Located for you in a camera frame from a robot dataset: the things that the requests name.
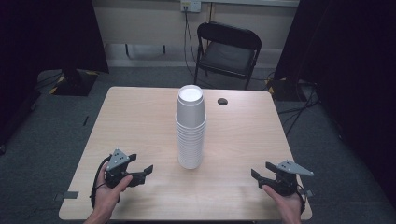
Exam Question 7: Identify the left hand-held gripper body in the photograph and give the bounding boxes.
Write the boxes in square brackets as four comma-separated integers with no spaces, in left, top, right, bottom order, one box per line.
[104,148,139,189]

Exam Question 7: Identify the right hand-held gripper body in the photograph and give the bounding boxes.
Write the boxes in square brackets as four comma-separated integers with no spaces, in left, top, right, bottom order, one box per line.
[261,160,315,197]

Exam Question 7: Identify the stack of white cups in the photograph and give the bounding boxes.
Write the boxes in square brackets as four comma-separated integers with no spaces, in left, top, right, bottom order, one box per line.
[175,84,207,171]

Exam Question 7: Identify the person's left hand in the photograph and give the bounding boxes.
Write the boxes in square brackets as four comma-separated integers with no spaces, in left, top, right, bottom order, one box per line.
[90,169,134,218]

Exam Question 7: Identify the person's right hand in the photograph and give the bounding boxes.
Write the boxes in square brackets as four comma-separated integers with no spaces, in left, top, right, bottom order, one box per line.
[262,184,304,224]

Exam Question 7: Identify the black stand base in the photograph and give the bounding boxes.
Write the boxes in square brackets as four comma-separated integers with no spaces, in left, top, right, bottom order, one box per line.
[266,77,308,103]
[49,68,99,97]

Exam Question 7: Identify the black folding chair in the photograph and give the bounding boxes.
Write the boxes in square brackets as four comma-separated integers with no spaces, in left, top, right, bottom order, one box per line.
[193,21,262,91]

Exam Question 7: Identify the dark curtain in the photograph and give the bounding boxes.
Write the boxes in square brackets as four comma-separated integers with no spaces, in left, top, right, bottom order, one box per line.
[274,0,396,200]
[0,0,109,147]

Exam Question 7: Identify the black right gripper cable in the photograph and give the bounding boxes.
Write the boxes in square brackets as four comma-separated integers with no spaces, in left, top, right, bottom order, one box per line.
[295,183,308,216]

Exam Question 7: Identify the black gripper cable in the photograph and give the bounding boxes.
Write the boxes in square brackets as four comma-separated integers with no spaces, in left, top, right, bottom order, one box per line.
[89,154,114,209]
[295,183,308,216]

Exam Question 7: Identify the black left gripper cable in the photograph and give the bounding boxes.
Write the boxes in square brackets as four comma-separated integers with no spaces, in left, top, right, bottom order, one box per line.
[89,154,114,209]

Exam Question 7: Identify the black floor cables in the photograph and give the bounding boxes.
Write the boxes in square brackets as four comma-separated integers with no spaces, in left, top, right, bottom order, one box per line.
[276,83,321,138]

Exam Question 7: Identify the black wall socket cable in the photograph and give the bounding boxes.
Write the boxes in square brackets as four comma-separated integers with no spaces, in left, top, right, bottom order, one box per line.
[183,7,198,79]

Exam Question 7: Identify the white wall socket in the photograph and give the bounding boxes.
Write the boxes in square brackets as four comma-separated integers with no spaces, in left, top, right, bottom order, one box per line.
[180,0,202,13]

